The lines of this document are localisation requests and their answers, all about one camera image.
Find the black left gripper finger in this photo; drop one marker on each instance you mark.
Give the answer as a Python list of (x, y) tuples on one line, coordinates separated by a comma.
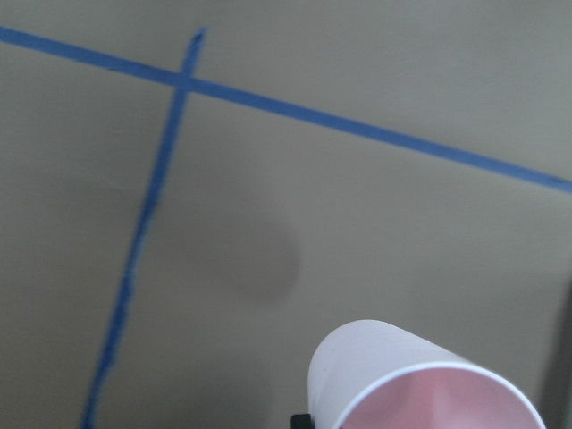
[(301, 421)]

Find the pink paper cup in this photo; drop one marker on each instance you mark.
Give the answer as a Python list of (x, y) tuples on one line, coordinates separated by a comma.
[(371, 374)]

